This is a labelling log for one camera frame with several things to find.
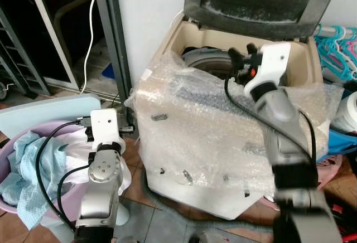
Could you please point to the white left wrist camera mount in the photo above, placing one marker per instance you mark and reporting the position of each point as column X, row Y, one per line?
column 106, row 123

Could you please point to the grey metal hanger rail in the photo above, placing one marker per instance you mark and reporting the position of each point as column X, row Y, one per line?
column 337, row 29

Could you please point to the black and red tool case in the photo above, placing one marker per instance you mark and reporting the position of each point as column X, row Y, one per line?
column 343, row 220

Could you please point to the pink plastic basket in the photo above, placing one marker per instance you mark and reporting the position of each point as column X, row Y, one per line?
column 329, row 170

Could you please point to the clear bubble wrap sheet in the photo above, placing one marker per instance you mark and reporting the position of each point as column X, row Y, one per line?
column 189, row 126

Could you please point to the pink plastic clothes hanger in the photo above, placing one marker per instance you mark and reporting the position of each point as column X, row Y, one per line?
column 351, row 45

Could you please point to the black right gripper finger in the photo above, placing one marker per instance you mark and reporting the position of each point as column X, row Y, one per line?
column 252, row 49
column 235, row 57

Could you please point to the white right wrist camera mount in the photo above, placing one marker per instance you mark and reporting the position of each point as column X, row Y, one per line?
column 273, row 64

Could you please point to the teal plastic clothes hanger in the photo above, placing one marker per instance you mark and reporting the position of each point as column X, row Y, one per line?
column 333, row 53

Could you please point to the white jar with green lid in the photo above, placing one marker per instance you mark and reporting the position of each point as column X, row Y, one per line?
column 348, row 115

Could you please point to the dark metal shelf rack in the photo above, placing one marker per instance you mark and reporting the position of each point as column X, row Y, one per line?
column 14, row 59

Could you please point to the blue plastic tub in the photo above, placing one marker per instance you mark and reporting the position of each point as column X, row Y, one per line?
column 343, row 141

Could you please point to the steel washer drum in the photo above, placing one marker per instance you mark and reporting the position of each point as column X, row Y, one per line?
column 206, row 59

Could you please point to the white sliding door frame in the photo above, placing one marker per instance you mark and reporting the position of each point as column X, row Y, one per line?
column 53, row 31

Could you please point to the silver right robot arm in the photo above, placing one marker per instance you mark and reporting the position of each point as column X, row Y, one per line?
column 287, row 142

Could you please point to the grey metal door frame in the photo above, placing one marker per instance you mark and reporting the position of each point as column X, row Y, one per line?
column 114, row 31

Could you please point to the grey washer lid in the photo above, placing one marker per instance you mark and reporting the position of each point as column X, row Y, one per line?
column 256, row 3

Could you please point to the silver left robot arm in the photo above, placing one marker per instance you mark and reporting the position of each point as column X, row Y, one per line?
column 103, row 187

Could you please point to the light blue cloth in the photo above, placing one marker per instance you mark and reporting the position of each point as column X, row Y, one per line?
column 33, row 165

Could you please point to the brown cardboard box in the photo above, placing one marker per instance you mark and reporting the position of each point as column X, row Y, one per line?
column 343, row 184

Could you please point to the beige top-load washing machine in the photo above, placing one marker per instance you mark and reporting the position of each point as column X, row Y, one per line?
column 195, row 198

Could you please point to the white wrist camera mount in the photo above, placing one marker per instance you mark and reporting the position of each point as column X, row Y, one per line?
column 106, row 123
column 273, row 64

